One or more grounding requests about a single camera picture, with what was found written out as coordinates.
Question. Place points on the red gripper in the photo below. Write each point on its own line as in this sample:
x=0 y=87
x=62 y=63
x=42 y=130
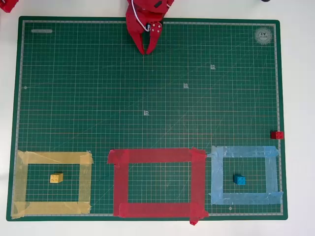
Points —
x=134 y=24

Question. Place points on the red leader arm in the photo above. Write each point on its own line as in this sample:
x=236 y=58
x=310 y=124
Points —
x=8 y=6

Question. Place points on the red cube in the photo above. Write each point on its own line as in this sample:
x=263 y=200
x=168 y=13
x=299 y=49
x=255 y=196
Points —
x=277 y=135

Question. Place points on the red robot arm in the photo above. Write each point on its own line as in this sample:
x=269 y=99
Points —
x=150 y=7

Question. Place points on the red tape square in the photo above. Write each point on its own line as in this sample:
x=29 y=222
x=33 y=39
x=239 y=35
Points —
x=157 y=155

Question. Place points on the blue tape square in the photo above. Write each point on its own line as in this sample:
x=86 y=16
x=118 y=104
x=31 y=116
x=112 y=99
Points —
x=246 y=151

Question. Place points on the yellow tape square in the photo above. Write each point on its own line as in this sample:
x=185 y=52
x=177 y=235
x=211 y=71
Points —
x=49 y=157

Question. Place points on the yellow cube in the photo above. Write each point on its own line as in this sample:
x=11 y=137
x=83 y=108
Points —
x=56 y=178

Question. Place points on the blue cube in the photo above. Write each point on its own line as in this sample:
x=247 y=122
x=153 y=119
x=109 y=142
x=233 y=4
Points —
x=239 y=180

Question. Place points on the green cutting mat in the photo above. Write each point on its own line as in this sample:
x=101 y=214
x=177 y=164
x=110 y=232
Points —
x=147 y=98

